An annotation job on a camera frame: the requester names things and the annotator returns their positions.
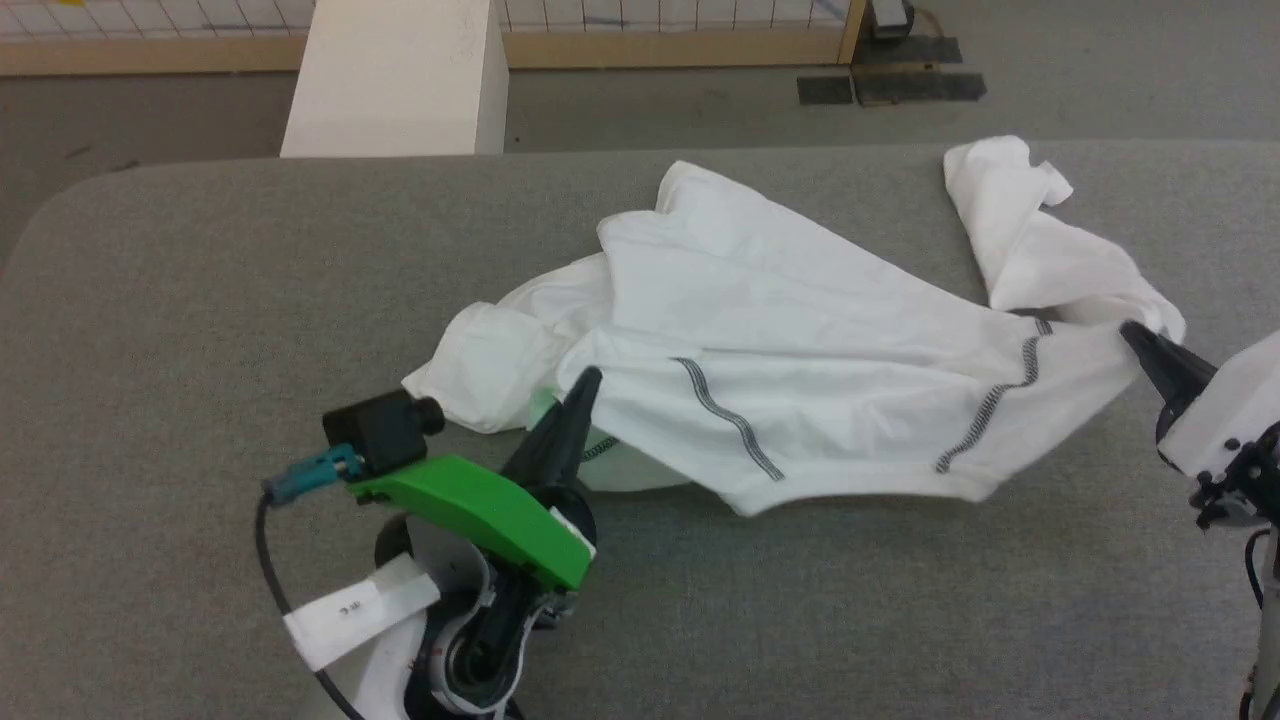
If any metal partition foot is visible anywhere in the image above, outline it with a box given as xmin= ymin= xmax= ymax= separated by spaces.
xmin=867 ymin=0 xmax=917 ymax=41

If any small black floor tape patch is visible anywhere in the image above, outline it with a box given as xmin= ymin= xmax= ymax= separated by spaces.
xmin=796 ymin=74 xmax=855 ymax=107

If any white box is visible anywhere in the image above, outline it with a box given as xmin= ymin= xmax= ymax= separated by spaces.
xmin=279 ymin=0 xmax=510 ymax=159

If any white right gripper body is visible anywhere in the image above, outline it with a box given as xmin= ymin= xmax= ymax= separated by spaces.
xmin=1158 ymin=330 xmax=1280 ymax=481

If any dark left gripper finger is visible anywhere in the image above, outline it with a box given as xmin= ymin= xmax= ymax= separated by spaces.
xmin=499 ymin=365 xmax=605 ymax=492

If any long black floor tape patch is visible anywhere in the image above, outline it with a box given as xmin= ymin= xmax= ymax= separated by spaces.
xmin=854 ymin=69 xmax=988 ymax=106

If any white left cable label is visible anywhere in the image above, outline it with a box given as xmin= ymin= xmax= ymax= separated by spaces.
xmin=284 ymin=554 xmax=442 ymax=673

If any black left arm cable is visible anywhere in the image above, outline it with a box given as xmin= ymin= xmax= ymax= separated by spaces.
xmin=254 ymin=446 xmax=366 ymax=720

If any white garment with black stitching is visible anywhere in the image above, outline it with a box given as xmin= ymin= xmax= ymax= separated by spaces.
xmin=401 ymin=134 xmax=1188 ymax=519

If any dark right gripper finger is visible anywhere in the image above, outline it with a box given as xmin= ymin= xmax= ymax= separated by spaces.
xmin=1119 ymin=321 xmax=1218 ymax=413

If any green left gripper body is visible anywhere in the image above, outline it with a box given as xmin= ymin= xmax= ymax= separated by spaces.
xmin=348 ymin=454 xmax=598 ymax=592

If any black floor tape under foot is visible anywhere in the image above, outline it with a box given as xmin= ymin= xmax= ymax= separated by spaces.
xmin=854 ymin=37 xmax=963 ymax=67

